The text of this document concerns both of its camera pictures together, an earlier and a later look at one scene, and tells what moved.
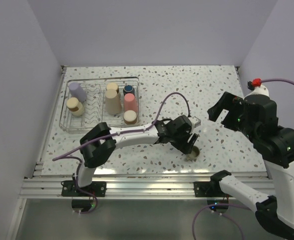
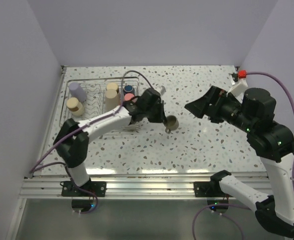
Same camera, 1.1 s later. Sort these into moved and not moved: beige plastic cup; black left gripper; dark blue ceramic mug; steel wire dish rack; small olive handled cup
Moved: small olive handled cup; black left gripper
Not moved: dark blue ceramic mug; steel wire dish rack; beige plastic cup
